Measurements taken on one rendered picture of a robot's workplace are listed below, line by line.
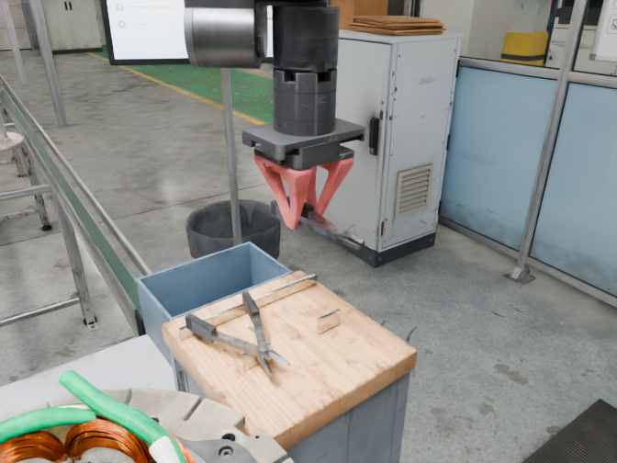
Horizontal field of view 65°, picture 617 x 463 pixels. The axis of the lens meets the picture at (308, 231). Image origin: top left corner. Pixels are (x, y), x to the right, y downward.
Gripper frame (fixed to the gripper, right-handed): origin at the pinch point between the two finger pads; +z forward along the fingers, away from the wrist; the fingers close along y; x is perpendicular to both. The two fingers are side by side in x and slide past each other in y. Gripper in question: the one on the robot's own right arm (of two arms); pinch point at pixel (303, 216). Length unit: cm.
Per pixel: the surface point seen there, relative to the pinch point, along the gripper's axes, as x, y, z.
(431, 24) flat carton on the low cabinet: -124, -172, -5
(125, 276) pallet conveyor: -71, -1, 44
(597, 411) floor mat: 2, -136, 116
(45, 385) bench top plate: -41, 24, 41
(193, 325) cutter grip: -2.3, 12.0, 9.7
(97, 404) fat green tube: 9.5, 23.8, 3.0
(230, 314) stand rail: -3.6, 7.1, 11.3
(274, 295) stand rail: -3.5, 1.4, 11.0
